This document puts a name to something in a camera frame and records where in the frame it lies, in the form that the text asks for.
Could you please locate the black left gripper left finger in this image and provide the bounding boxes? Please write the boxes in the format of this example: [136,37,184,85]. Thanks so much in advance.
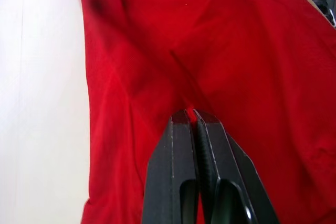
[141,109,201,224]

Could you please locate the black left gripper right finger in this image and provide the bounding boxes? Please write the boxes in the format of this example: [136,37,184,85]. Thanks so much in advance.
[193,108,280,224]

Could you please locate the red t-shirt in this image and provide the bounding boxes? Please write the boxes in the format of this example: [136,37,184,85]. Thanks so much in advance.
[76,0,336,224]

